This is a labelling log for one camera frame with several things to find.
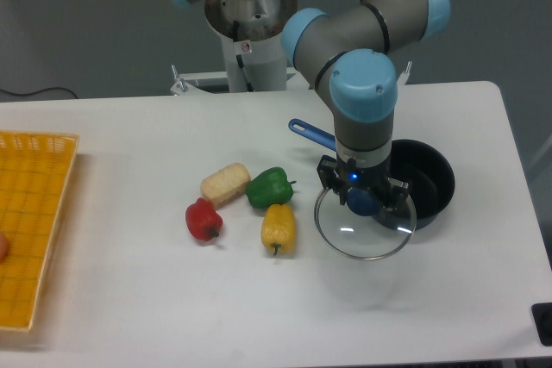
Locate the black pedestal cable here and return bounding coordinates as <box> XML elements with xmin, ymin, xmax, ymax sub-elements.
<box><xmin>231</xmin><ymin>19</ymin><xmax>255</xmax><ymax>93</ymax></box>

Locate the green bell pepper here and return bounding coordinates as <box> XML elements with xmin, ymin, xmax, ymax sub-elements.
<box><xmin>246</xmin><ymin>166</ymin><xmax>295</xmax><ymax>209</ymax></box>

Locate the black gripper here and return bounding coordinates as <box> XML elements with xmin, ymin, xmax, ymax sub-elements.
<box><xmin>317</xmin><ymin>151</ymin><xmax>409</xmax><ymax>213</ymax></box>

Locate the yellow woven basket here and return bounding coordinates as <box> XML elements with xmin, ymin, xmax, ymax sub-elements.
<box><xmin>1</xmin><ymin>130</ymin><xmax>79</xmax><ymax>332</ymax></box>

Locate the glass lid blue knob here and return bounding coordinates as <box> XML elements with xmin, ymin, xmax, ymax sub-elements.
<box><xmin>314</xmin><ymin>189</ymin><xmax>417</xmax><ymax>261</ymax></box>

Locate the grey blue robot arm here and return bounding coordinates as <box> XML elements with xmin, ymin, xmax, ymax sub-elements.
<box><xmin>173</xmin><ymin>0</ymin><xmax>451</xmax><ymax>209</ymax></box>

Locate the black floor cable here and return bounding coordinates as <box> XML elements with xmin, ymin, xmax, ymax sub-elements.
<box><xmin>0</xmin><ymin>86</ymin><xmax>79</xmax><ymax>100</ymax></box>

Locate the yellow bell pepper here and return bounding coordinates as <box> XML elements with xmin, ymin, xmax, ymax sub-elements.
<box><xmin>260</xmin><ymin>204</ymin><xmax>297</xmax><ymax>256</ymax></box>

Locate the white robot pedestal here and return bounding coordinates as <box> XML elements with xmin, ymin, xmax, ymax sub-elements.
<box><xmin>182</xmin><ymin>0</ymin><xmax>419</xmax><ymax>92</ymax></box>

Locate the beige bread loaf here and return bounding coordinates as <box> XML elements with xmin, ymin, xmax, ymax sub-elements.
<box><xmin>200</xmin><ymin>163</ymin><xmax>251</xmax><ymax>209</ymax></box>

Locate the black table grommet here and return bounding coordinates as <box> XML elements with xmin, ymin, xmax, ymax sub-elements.
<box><xmin>531</xmin><ymin>303</ymin><xmax>552</xmax><ymax>346</ymax></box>

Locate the dark blue saucepan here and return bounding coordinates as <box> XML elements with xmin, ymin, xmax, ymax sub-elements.
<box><xmin>288</xmin><ymin>115</ymin><xmax>455</xmax><ymax>230</ymax></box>

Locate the red bell pepper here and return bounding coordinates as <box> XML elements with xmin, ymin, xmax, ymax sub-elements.
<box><xmin>185</xmin><ymin>197</ymin><xmax>223</xmax><ymax>242</ymax></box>

